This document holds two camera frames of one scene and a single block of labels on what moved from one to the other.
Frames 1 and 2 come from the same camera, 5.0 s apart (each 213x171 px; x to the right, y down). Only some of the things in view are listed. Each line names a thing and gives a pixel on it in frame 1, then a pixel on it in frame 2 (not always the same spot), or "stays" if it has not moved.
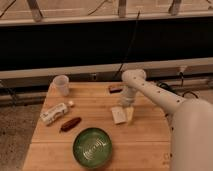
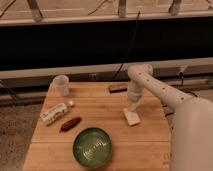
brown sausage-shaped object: x=71 y=124 stays
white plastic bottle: x=52 y=113 stays
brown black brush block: x=115 y=89 stays
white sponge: x=119 y=114 → x=132 y=118
